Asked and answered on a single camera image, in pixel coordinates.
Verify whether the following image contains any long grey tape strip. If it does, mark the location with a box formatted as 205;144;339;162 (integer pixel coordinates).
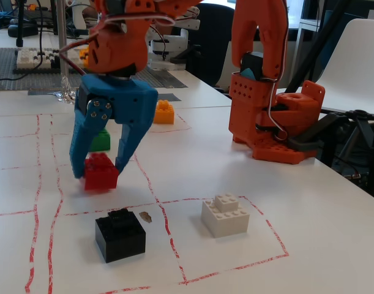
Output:
28;87;65;96

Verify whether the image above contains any crumpled aluminium foil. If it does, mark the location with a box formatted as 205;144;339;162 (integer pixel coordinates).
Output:
50;76;79;105

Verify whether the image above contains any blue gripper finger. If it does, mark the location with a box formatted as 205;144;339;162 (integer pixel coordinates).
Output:
114;122;151;175
69;99;116;179

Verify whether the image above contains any metal pole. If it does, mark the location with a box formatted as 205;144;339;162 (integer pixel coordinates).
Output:
56;0;70;81

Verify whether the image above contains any grey studded baseplate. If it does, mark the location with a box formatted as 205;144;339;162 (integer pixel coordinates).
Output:
0;47;189;92

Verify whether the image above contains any small green brick block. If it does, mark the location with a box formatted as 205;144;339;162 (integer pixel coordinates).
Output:
88;127;111;153

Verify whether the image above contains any black table clamp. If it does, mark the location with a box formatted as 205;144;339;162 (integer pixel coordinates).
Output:
286;110;374;153

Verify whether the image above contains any black oblong object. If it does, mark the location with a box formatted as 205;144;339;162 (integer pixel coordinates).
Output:
7;24;39;38

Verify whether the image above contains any black brick block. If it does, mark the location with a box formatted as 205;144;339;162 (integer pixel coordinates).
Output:
94;207;147;263

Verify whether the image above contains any white plastic chair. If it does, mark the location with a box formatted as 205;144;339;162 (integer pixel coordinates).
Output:
320;18;374;116

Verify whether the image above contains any multicolour brick mosaic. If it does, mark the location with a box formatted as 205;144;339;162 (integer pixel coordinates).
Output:
13;47;90;74

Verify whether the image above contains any white brick block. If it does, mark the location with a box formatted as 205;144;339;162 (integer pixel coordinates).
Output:
201;192;250;239

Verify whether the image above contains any gripper servo cable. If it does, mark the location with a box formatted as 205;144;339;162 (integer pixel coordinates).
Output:
58;12;176;76

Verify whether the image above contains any red brick block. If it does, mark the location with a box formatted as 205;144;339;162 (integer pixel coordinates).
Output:
83;152;119;192

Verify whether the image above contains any yellow brick block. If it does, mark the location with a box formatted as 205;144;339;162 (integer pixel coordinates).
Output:
152;99;176;125

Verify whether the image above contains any white plastic handle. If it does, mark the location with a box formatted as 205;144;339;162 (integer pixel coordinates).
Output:
65;0;89;31

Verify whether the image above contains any dark office chair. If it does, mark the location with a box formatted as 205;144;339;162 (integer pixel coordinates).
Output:
186;2;236;90

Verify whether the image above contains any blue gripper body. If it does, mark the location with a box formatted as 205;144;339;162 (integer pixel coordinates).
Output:
73;73;159;132

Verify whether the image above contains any arm servo cable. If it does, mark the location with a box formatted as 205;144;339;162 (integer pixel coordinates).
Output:
266;0;290;142

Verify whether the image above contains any black upright stand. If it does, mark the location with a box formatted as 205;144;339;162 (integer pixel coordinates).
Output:
15;0;26;48

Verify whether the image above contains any black diagonal pole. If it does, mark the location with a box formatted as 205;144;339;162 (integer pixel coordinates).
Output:
286;0;350;90

